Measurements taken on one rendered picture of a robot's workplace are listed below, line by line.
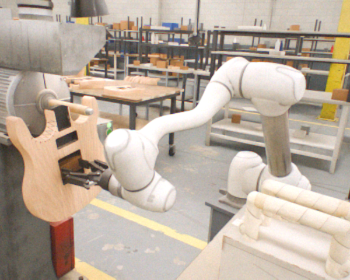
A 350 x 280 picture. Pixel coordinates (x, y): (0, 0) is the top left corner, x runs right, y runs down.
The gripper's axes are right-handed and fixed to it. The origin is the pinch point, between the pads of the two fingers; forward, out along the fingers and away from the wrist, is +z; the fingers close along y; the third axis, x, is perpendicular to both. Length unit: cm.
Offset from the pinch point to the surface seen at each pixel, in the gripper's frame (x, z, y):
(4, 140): 6.7, 28.2, -5.7
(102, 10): 50, -3, 21
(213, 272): -12, -58, -7
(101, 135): -3.6, 17.2, 31.7
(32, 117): 15.0, 18.7, 1.3
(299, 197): 14, -76, -3
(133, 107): -52, 126, 184
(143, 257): -117, 34, 71
